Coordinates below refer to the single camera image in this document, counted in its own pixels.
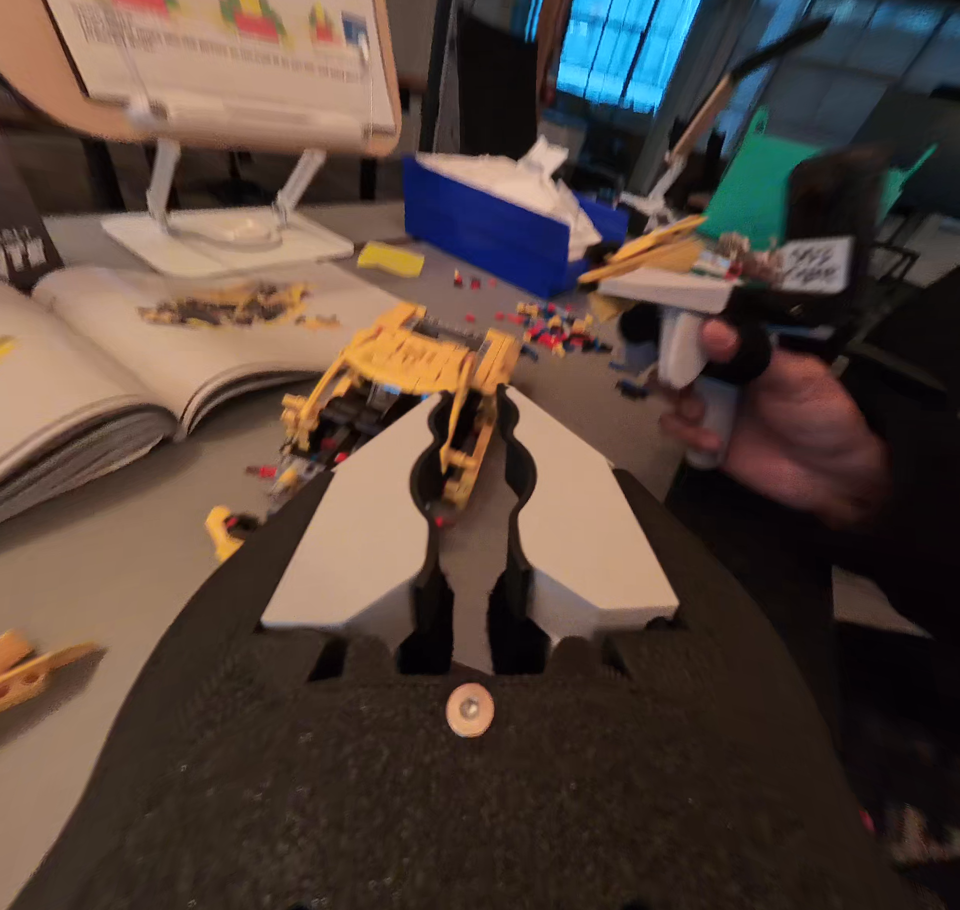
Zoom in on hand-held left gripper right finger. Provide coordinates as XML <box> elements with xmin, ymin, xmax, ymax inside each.
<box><xmin>500</xmin><ymin>388</ymin><xmax>682</xmax><ymax>671</ymax></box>

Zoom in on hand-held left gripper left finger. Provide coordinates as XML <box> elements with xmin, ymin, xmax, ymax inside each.
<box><xmin>260</xmin><ymin>394</ymin><xmax>451</xmax><ymax>671</ymax></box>

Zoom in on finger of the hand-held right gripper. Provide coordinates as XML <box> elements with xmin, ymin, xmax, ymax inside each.
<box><xmin>590</xmin><ymin>268</ymin><xmax>739</xmax><ymax>320</ymax></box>

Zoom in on yellow brick car model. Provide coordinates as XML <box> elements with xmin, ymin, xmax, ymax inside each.
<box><xmin>206</xmin><ymin>303</ymin><xmax>526</xmax><ymax>558</ymax></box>

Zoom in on pile of yellow brick pieces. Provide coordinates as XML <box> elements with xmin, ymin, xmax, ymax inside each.
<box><xmin>0</xmin><ymin>628</ymin><xmax>103</xmax><ymax>713</ymax></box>

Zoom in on person's right forearm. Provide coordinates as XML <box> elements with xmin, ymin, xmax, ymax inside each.
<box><xmin>848</xmin><ymin>273</ymin><xmax>960</xmax><ymax>626</ymax></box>

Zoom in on desk lamp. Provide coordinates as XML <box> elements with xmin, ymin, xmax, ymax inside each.
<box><xmin>623</xmin><ymin>18</ymin><xmax>834</xmax><ymax>228</ymax></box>

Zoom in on person's right hand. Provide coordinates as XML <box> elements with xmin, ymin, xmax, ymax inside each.
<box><xmin>657</xmin><ymin>318</ymin><xmax>894</xmax><ymax>528</ymax></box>

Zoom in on green corrugated box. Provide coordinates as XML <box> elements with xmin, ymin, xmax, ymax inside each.
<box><xmin>698</xmin><ymin>108</ymin><xmax>939</xmax><ymax>251</ymax></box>

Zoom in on scattered coloured brick pieces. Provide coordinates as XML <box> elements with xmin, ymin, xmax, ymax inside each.
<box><xmin>450</xmin><ymin>265</ymin><xmax>661</xmax><ymax>401</ymax></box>

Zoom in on white crumpled paper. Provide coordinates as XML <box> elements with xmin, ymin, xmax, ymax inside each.
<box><xmin>450</xmin><ymin>138</ymin><xmax>604</xmax><ymax>228</ymax></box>

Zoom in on blue plastic bin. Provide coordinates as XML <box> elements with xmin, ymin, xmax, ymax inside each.
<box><xmin>401</xmin><ymin>153</ymin><xmax>631</xmax><ymax>299</ymax></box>

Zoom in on black partition panel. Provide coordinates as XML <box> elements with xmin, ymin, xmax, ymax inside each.
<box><xmin>450</xmin><ymin>10</ymin><xmax>544</xmax><ymax>161</ymax></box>

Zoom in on open instruction booklet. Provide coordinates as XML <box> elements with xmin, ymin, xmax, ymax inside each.
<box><xmin>0</xmin><ymin>262</ymin><xmax>406</xmax><ymax>528</ymax></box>

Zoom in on yellow paper sheet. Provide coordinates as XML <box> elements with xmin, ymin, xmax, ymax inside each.
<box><xmin>357</xmin><ymin>243</ymin><xmax>429</xmax><ymax>278</ymax></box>

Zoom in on black car set box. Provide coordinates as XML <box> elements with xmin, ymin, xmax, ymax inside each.
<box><xmin>0</xmin><ymin>145</ymin><xmax>64</xmax><ymax>293</ymax></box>

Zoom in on printed instruction sheet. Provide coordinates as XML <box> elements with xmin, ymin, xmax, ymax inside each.
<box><xmin>30</xmin><ymin>0</ymin><xmax>394</xmax><ymax>131</ymax></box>

